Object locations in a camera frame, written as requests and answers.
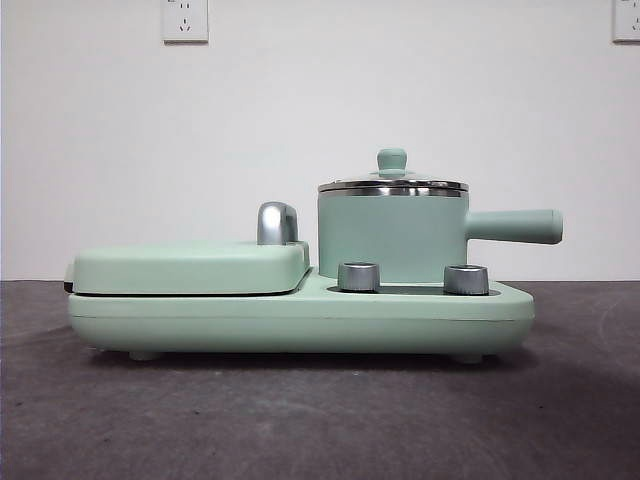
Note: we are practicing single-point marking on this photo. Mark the mint green breakfast machine base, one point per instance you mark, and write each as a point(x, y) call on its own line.
point(300, 325)

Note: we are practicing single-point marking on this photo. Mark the glass lid with green knob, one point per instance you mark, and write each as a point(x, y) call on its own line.
point(393, 160)

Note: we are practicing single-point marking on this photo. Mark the mint green griddle cover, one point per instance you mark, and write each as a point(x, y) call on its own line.
point(175, 270)

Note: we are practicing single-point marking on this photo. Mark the silver control knob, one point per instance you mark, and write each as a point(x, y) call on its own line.
point(358, 276)
point(466, 279)

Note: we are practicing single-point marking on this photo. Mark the white wall socket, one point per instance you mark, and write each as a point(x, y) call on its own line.
point(627, 20)
point(185, 20)

